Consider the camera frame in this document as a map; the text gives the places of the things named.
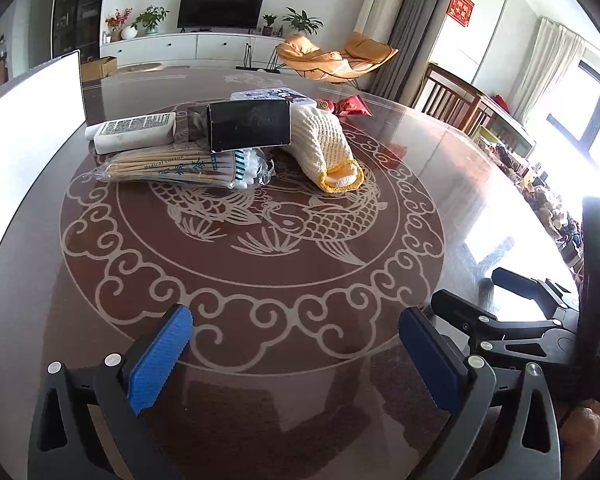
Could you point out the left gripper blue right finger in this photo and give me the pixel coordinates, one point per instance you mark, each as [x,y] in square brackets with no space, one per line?
[463,386]

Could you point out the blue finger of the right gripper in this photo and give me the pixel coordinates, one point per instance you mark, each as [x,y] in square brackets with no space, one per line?
[458,312]
[540,291]

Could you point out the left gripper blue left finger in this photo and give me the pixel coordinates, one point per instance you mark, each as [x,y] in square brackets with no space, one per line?
[126,384]

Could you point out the bag of wooden chopsticks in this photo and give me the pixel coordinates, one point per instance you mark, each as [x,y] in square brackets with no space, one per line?
[189,164]

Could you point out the white lotion bottle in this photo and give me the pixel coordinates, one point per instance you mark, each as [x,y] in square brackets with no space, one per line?
[126,134]

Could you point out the white storage box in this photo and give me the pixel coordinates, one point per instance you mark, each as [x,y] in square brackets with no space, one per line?
[39,111]

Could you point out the black cardboard box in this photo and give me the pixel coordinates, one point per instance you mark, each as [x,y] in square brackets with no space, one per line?
[235,125]

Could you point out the person's hand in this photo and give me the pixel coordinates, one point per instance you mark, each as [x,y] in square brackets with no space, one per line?
[579,436]

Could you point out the wooden dining chair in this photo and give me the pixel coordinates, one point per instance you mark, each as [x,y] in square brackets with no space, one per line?
[450,99]

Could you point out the red packet right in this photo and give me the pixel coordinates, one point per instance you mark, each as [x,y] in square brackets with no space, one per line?
[352,106]

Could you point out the red packet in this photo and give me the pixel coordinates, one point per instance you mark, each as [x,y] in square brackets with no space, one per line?
[326,105]
[352,106]

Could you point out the red packet left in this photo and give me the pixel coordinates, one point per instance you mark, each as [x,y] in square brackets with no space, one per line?
[326,105]

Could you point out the clear plastic container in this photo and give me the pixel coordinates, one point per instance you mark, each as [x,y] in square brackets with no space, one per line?
[293,97]

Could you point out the orange lounge chair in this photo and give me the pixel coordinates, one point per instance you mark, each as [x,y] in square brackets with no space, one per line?
[359,57]

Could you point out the cardboard box on floor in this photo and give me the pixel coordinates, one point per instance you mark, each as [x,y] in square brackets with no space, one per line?
[98,69]

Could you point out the grey curtain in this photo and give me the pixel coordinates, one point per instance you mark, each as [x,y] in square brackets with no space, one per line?
[414,32]

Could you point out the covered standing air conditioner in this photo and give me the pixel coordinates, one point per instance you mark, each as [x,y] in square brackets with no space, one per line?
[376,19]

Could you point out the white tv cabinet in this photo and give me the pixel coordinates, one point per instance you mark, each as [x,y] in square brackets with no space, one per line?
[206,48]

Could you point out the green potted plant right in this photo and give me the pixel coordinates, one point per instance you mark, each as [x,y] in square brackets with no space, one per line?
[301,22]

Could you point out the green potted plant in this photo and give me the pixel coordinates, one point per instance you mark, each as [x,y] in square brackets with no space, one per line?
[301,22]
[150,19]

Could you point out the small potted plant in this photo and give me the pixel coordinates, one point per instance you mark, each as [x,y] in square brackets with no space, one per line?
[268,27]

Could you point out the red flower vase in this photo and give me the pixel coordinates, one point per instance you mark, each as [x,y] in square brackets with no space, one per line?
[116,22]

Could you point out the green potted plant left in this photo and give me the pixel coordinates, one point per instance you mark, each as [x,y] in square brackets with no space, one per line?
[150,19]

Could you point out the black television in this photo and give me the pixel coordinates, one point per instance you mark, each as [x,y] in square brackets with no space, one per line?
[240,14]

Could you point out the dark display cabinet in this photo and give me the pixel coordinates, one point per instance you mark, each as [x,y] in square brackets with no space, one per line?
[76,26]

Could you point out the red wall decoration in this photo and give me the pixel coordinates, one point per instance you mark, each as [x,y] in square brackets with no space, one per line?
[460,11]

